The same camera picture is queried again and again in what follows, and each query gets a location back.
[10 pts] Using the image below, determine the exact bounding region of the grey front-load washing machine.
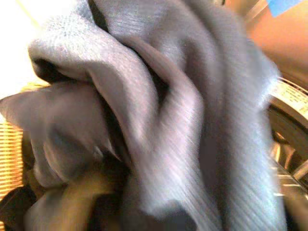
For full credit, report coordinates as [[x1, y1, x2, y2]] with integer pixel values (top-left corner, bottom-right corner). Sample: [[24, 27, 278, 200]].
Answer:
[[222, 0, 308, 231]]

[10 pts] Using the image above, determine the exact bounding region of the pale woven laundry basket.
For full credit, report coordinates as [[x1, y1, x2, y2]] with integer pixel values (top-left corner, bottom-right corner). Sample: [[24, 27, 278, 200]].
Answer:
[[0, 81, 50, 202]]

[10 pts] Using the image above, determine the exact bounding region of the navy blue garment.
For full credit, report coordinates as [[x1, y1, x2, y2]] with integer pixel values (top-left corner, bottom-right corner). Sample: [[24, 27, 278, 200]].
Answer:
[[0, 0, 289, 231]]

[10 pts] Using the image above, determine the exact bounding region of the blue white energy label sticker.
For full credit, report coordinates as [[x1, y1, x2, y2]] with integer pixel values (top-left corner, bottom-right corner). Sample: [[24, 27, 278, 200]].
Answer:
[[266, 0, 308, 18]]

